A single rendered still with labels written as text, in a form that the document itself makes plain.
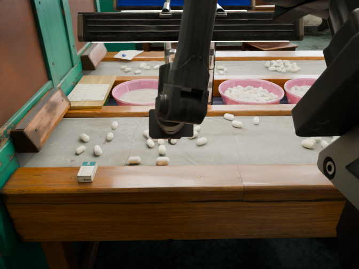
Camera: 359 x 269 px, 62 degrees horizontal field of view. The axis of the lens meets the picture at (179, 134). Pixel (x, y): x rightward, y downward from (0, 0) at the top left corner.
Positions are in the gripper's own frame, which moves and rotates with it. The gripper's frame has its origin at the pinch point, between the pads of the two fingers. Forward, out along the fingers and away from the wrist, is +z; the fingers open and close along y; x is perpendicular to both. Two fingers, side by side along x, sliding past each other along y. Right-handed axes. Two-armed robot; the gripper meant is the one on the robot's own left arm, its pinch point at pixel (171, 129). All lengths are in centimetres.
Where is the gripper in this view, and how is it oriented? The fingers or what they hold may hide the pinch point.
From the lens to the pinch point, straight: 77.0
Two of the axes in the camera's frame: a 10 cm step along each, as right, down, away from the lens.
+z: -0.1, 1.5, 9.9
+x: 0.1, 9.9, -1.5
